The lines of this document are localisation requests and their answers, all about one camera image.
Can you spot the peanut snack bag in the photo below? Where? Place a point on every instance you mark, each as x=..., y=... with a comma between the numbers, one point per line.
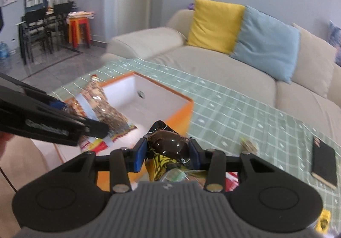
x=92, y=103

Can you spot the beige cushion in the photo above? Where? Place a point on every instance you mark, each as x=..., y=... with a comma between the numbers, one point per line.
x=315, y=63

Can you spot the green grid tablecloth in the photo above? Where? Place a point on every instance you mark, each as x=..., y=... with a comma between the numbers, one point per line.
x=222, y=117

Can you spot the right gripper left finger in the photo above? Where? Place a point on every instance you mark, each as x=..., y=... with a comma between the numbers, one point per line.
x=122, y=167

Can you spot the light blue cushion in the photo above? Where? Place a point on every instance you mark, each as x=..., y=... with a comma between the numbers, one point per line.
x=267, y=44

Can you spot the black dining chair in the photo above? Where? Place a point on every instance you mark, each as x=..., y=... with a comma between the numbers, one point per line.
x=33, y=29

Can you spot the blue patterned cushion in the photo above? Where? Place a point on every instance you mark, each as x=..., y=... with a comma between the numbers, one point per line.
x=334, y=39

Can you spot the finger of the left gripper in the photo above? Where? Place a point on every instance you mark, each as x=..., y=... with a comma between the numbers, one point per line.
x=57, y=104

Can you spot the person left hand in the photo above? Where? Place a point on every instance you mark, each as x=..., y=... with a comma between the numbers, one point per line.
x=4, y=139

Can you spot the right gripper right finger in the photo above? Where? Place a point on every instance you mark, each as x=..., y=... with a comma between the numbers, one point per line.
x=215, y=162

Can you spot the yellow cushion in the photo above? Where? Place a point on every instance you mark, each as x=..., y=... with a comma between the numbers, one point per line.
x=215, y=25

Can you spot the black notebook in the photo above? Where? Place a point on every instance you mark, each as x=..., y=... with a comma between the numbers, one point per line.
x=324, y=163

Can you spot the yellow tissue pack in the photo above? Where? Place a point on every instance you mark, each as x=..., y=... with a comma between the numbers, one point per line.
x=323, y=222

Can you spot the red orange stool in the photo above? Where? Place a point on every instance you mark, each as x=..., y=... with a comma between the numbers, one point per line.
x=79, y=30

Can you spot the green candy bag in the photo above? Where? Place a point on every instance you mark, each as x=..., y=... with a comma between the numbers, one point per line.
x=248, y=146

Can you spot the black yellow snack packet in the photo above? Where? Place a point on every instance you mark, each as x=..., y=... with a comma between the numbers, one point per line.
x=166, y=149

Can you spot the red snack bag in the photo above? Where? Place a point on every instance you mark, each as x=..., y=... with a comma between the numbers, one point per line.
x=231, y=181

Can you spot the beige sofa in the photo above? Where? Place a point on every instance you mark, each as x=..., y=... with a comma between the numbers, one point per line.
x=167, y=46

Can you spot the orange storage box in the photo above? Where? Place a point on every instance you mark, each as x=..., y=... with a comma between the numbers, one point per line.
x=143, y=101

